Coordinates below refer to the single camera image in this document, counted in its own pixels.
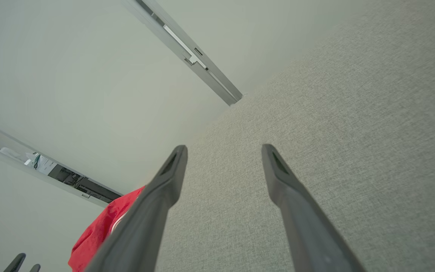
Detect red white number jersey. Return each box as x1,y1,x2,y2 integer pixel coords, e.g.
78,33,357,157
68,185,146,272

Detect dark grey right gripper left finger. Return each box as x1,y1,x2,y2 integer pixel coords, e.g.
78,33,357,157
85,145,188,272

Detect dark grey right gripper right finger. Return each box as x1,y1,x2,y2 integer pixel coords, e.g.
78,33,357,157
261,144,366,272

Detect grey aluminium frame rail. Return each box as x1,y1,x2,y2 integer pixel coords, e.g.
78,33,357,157
122,0,243,106
0,116,123,208

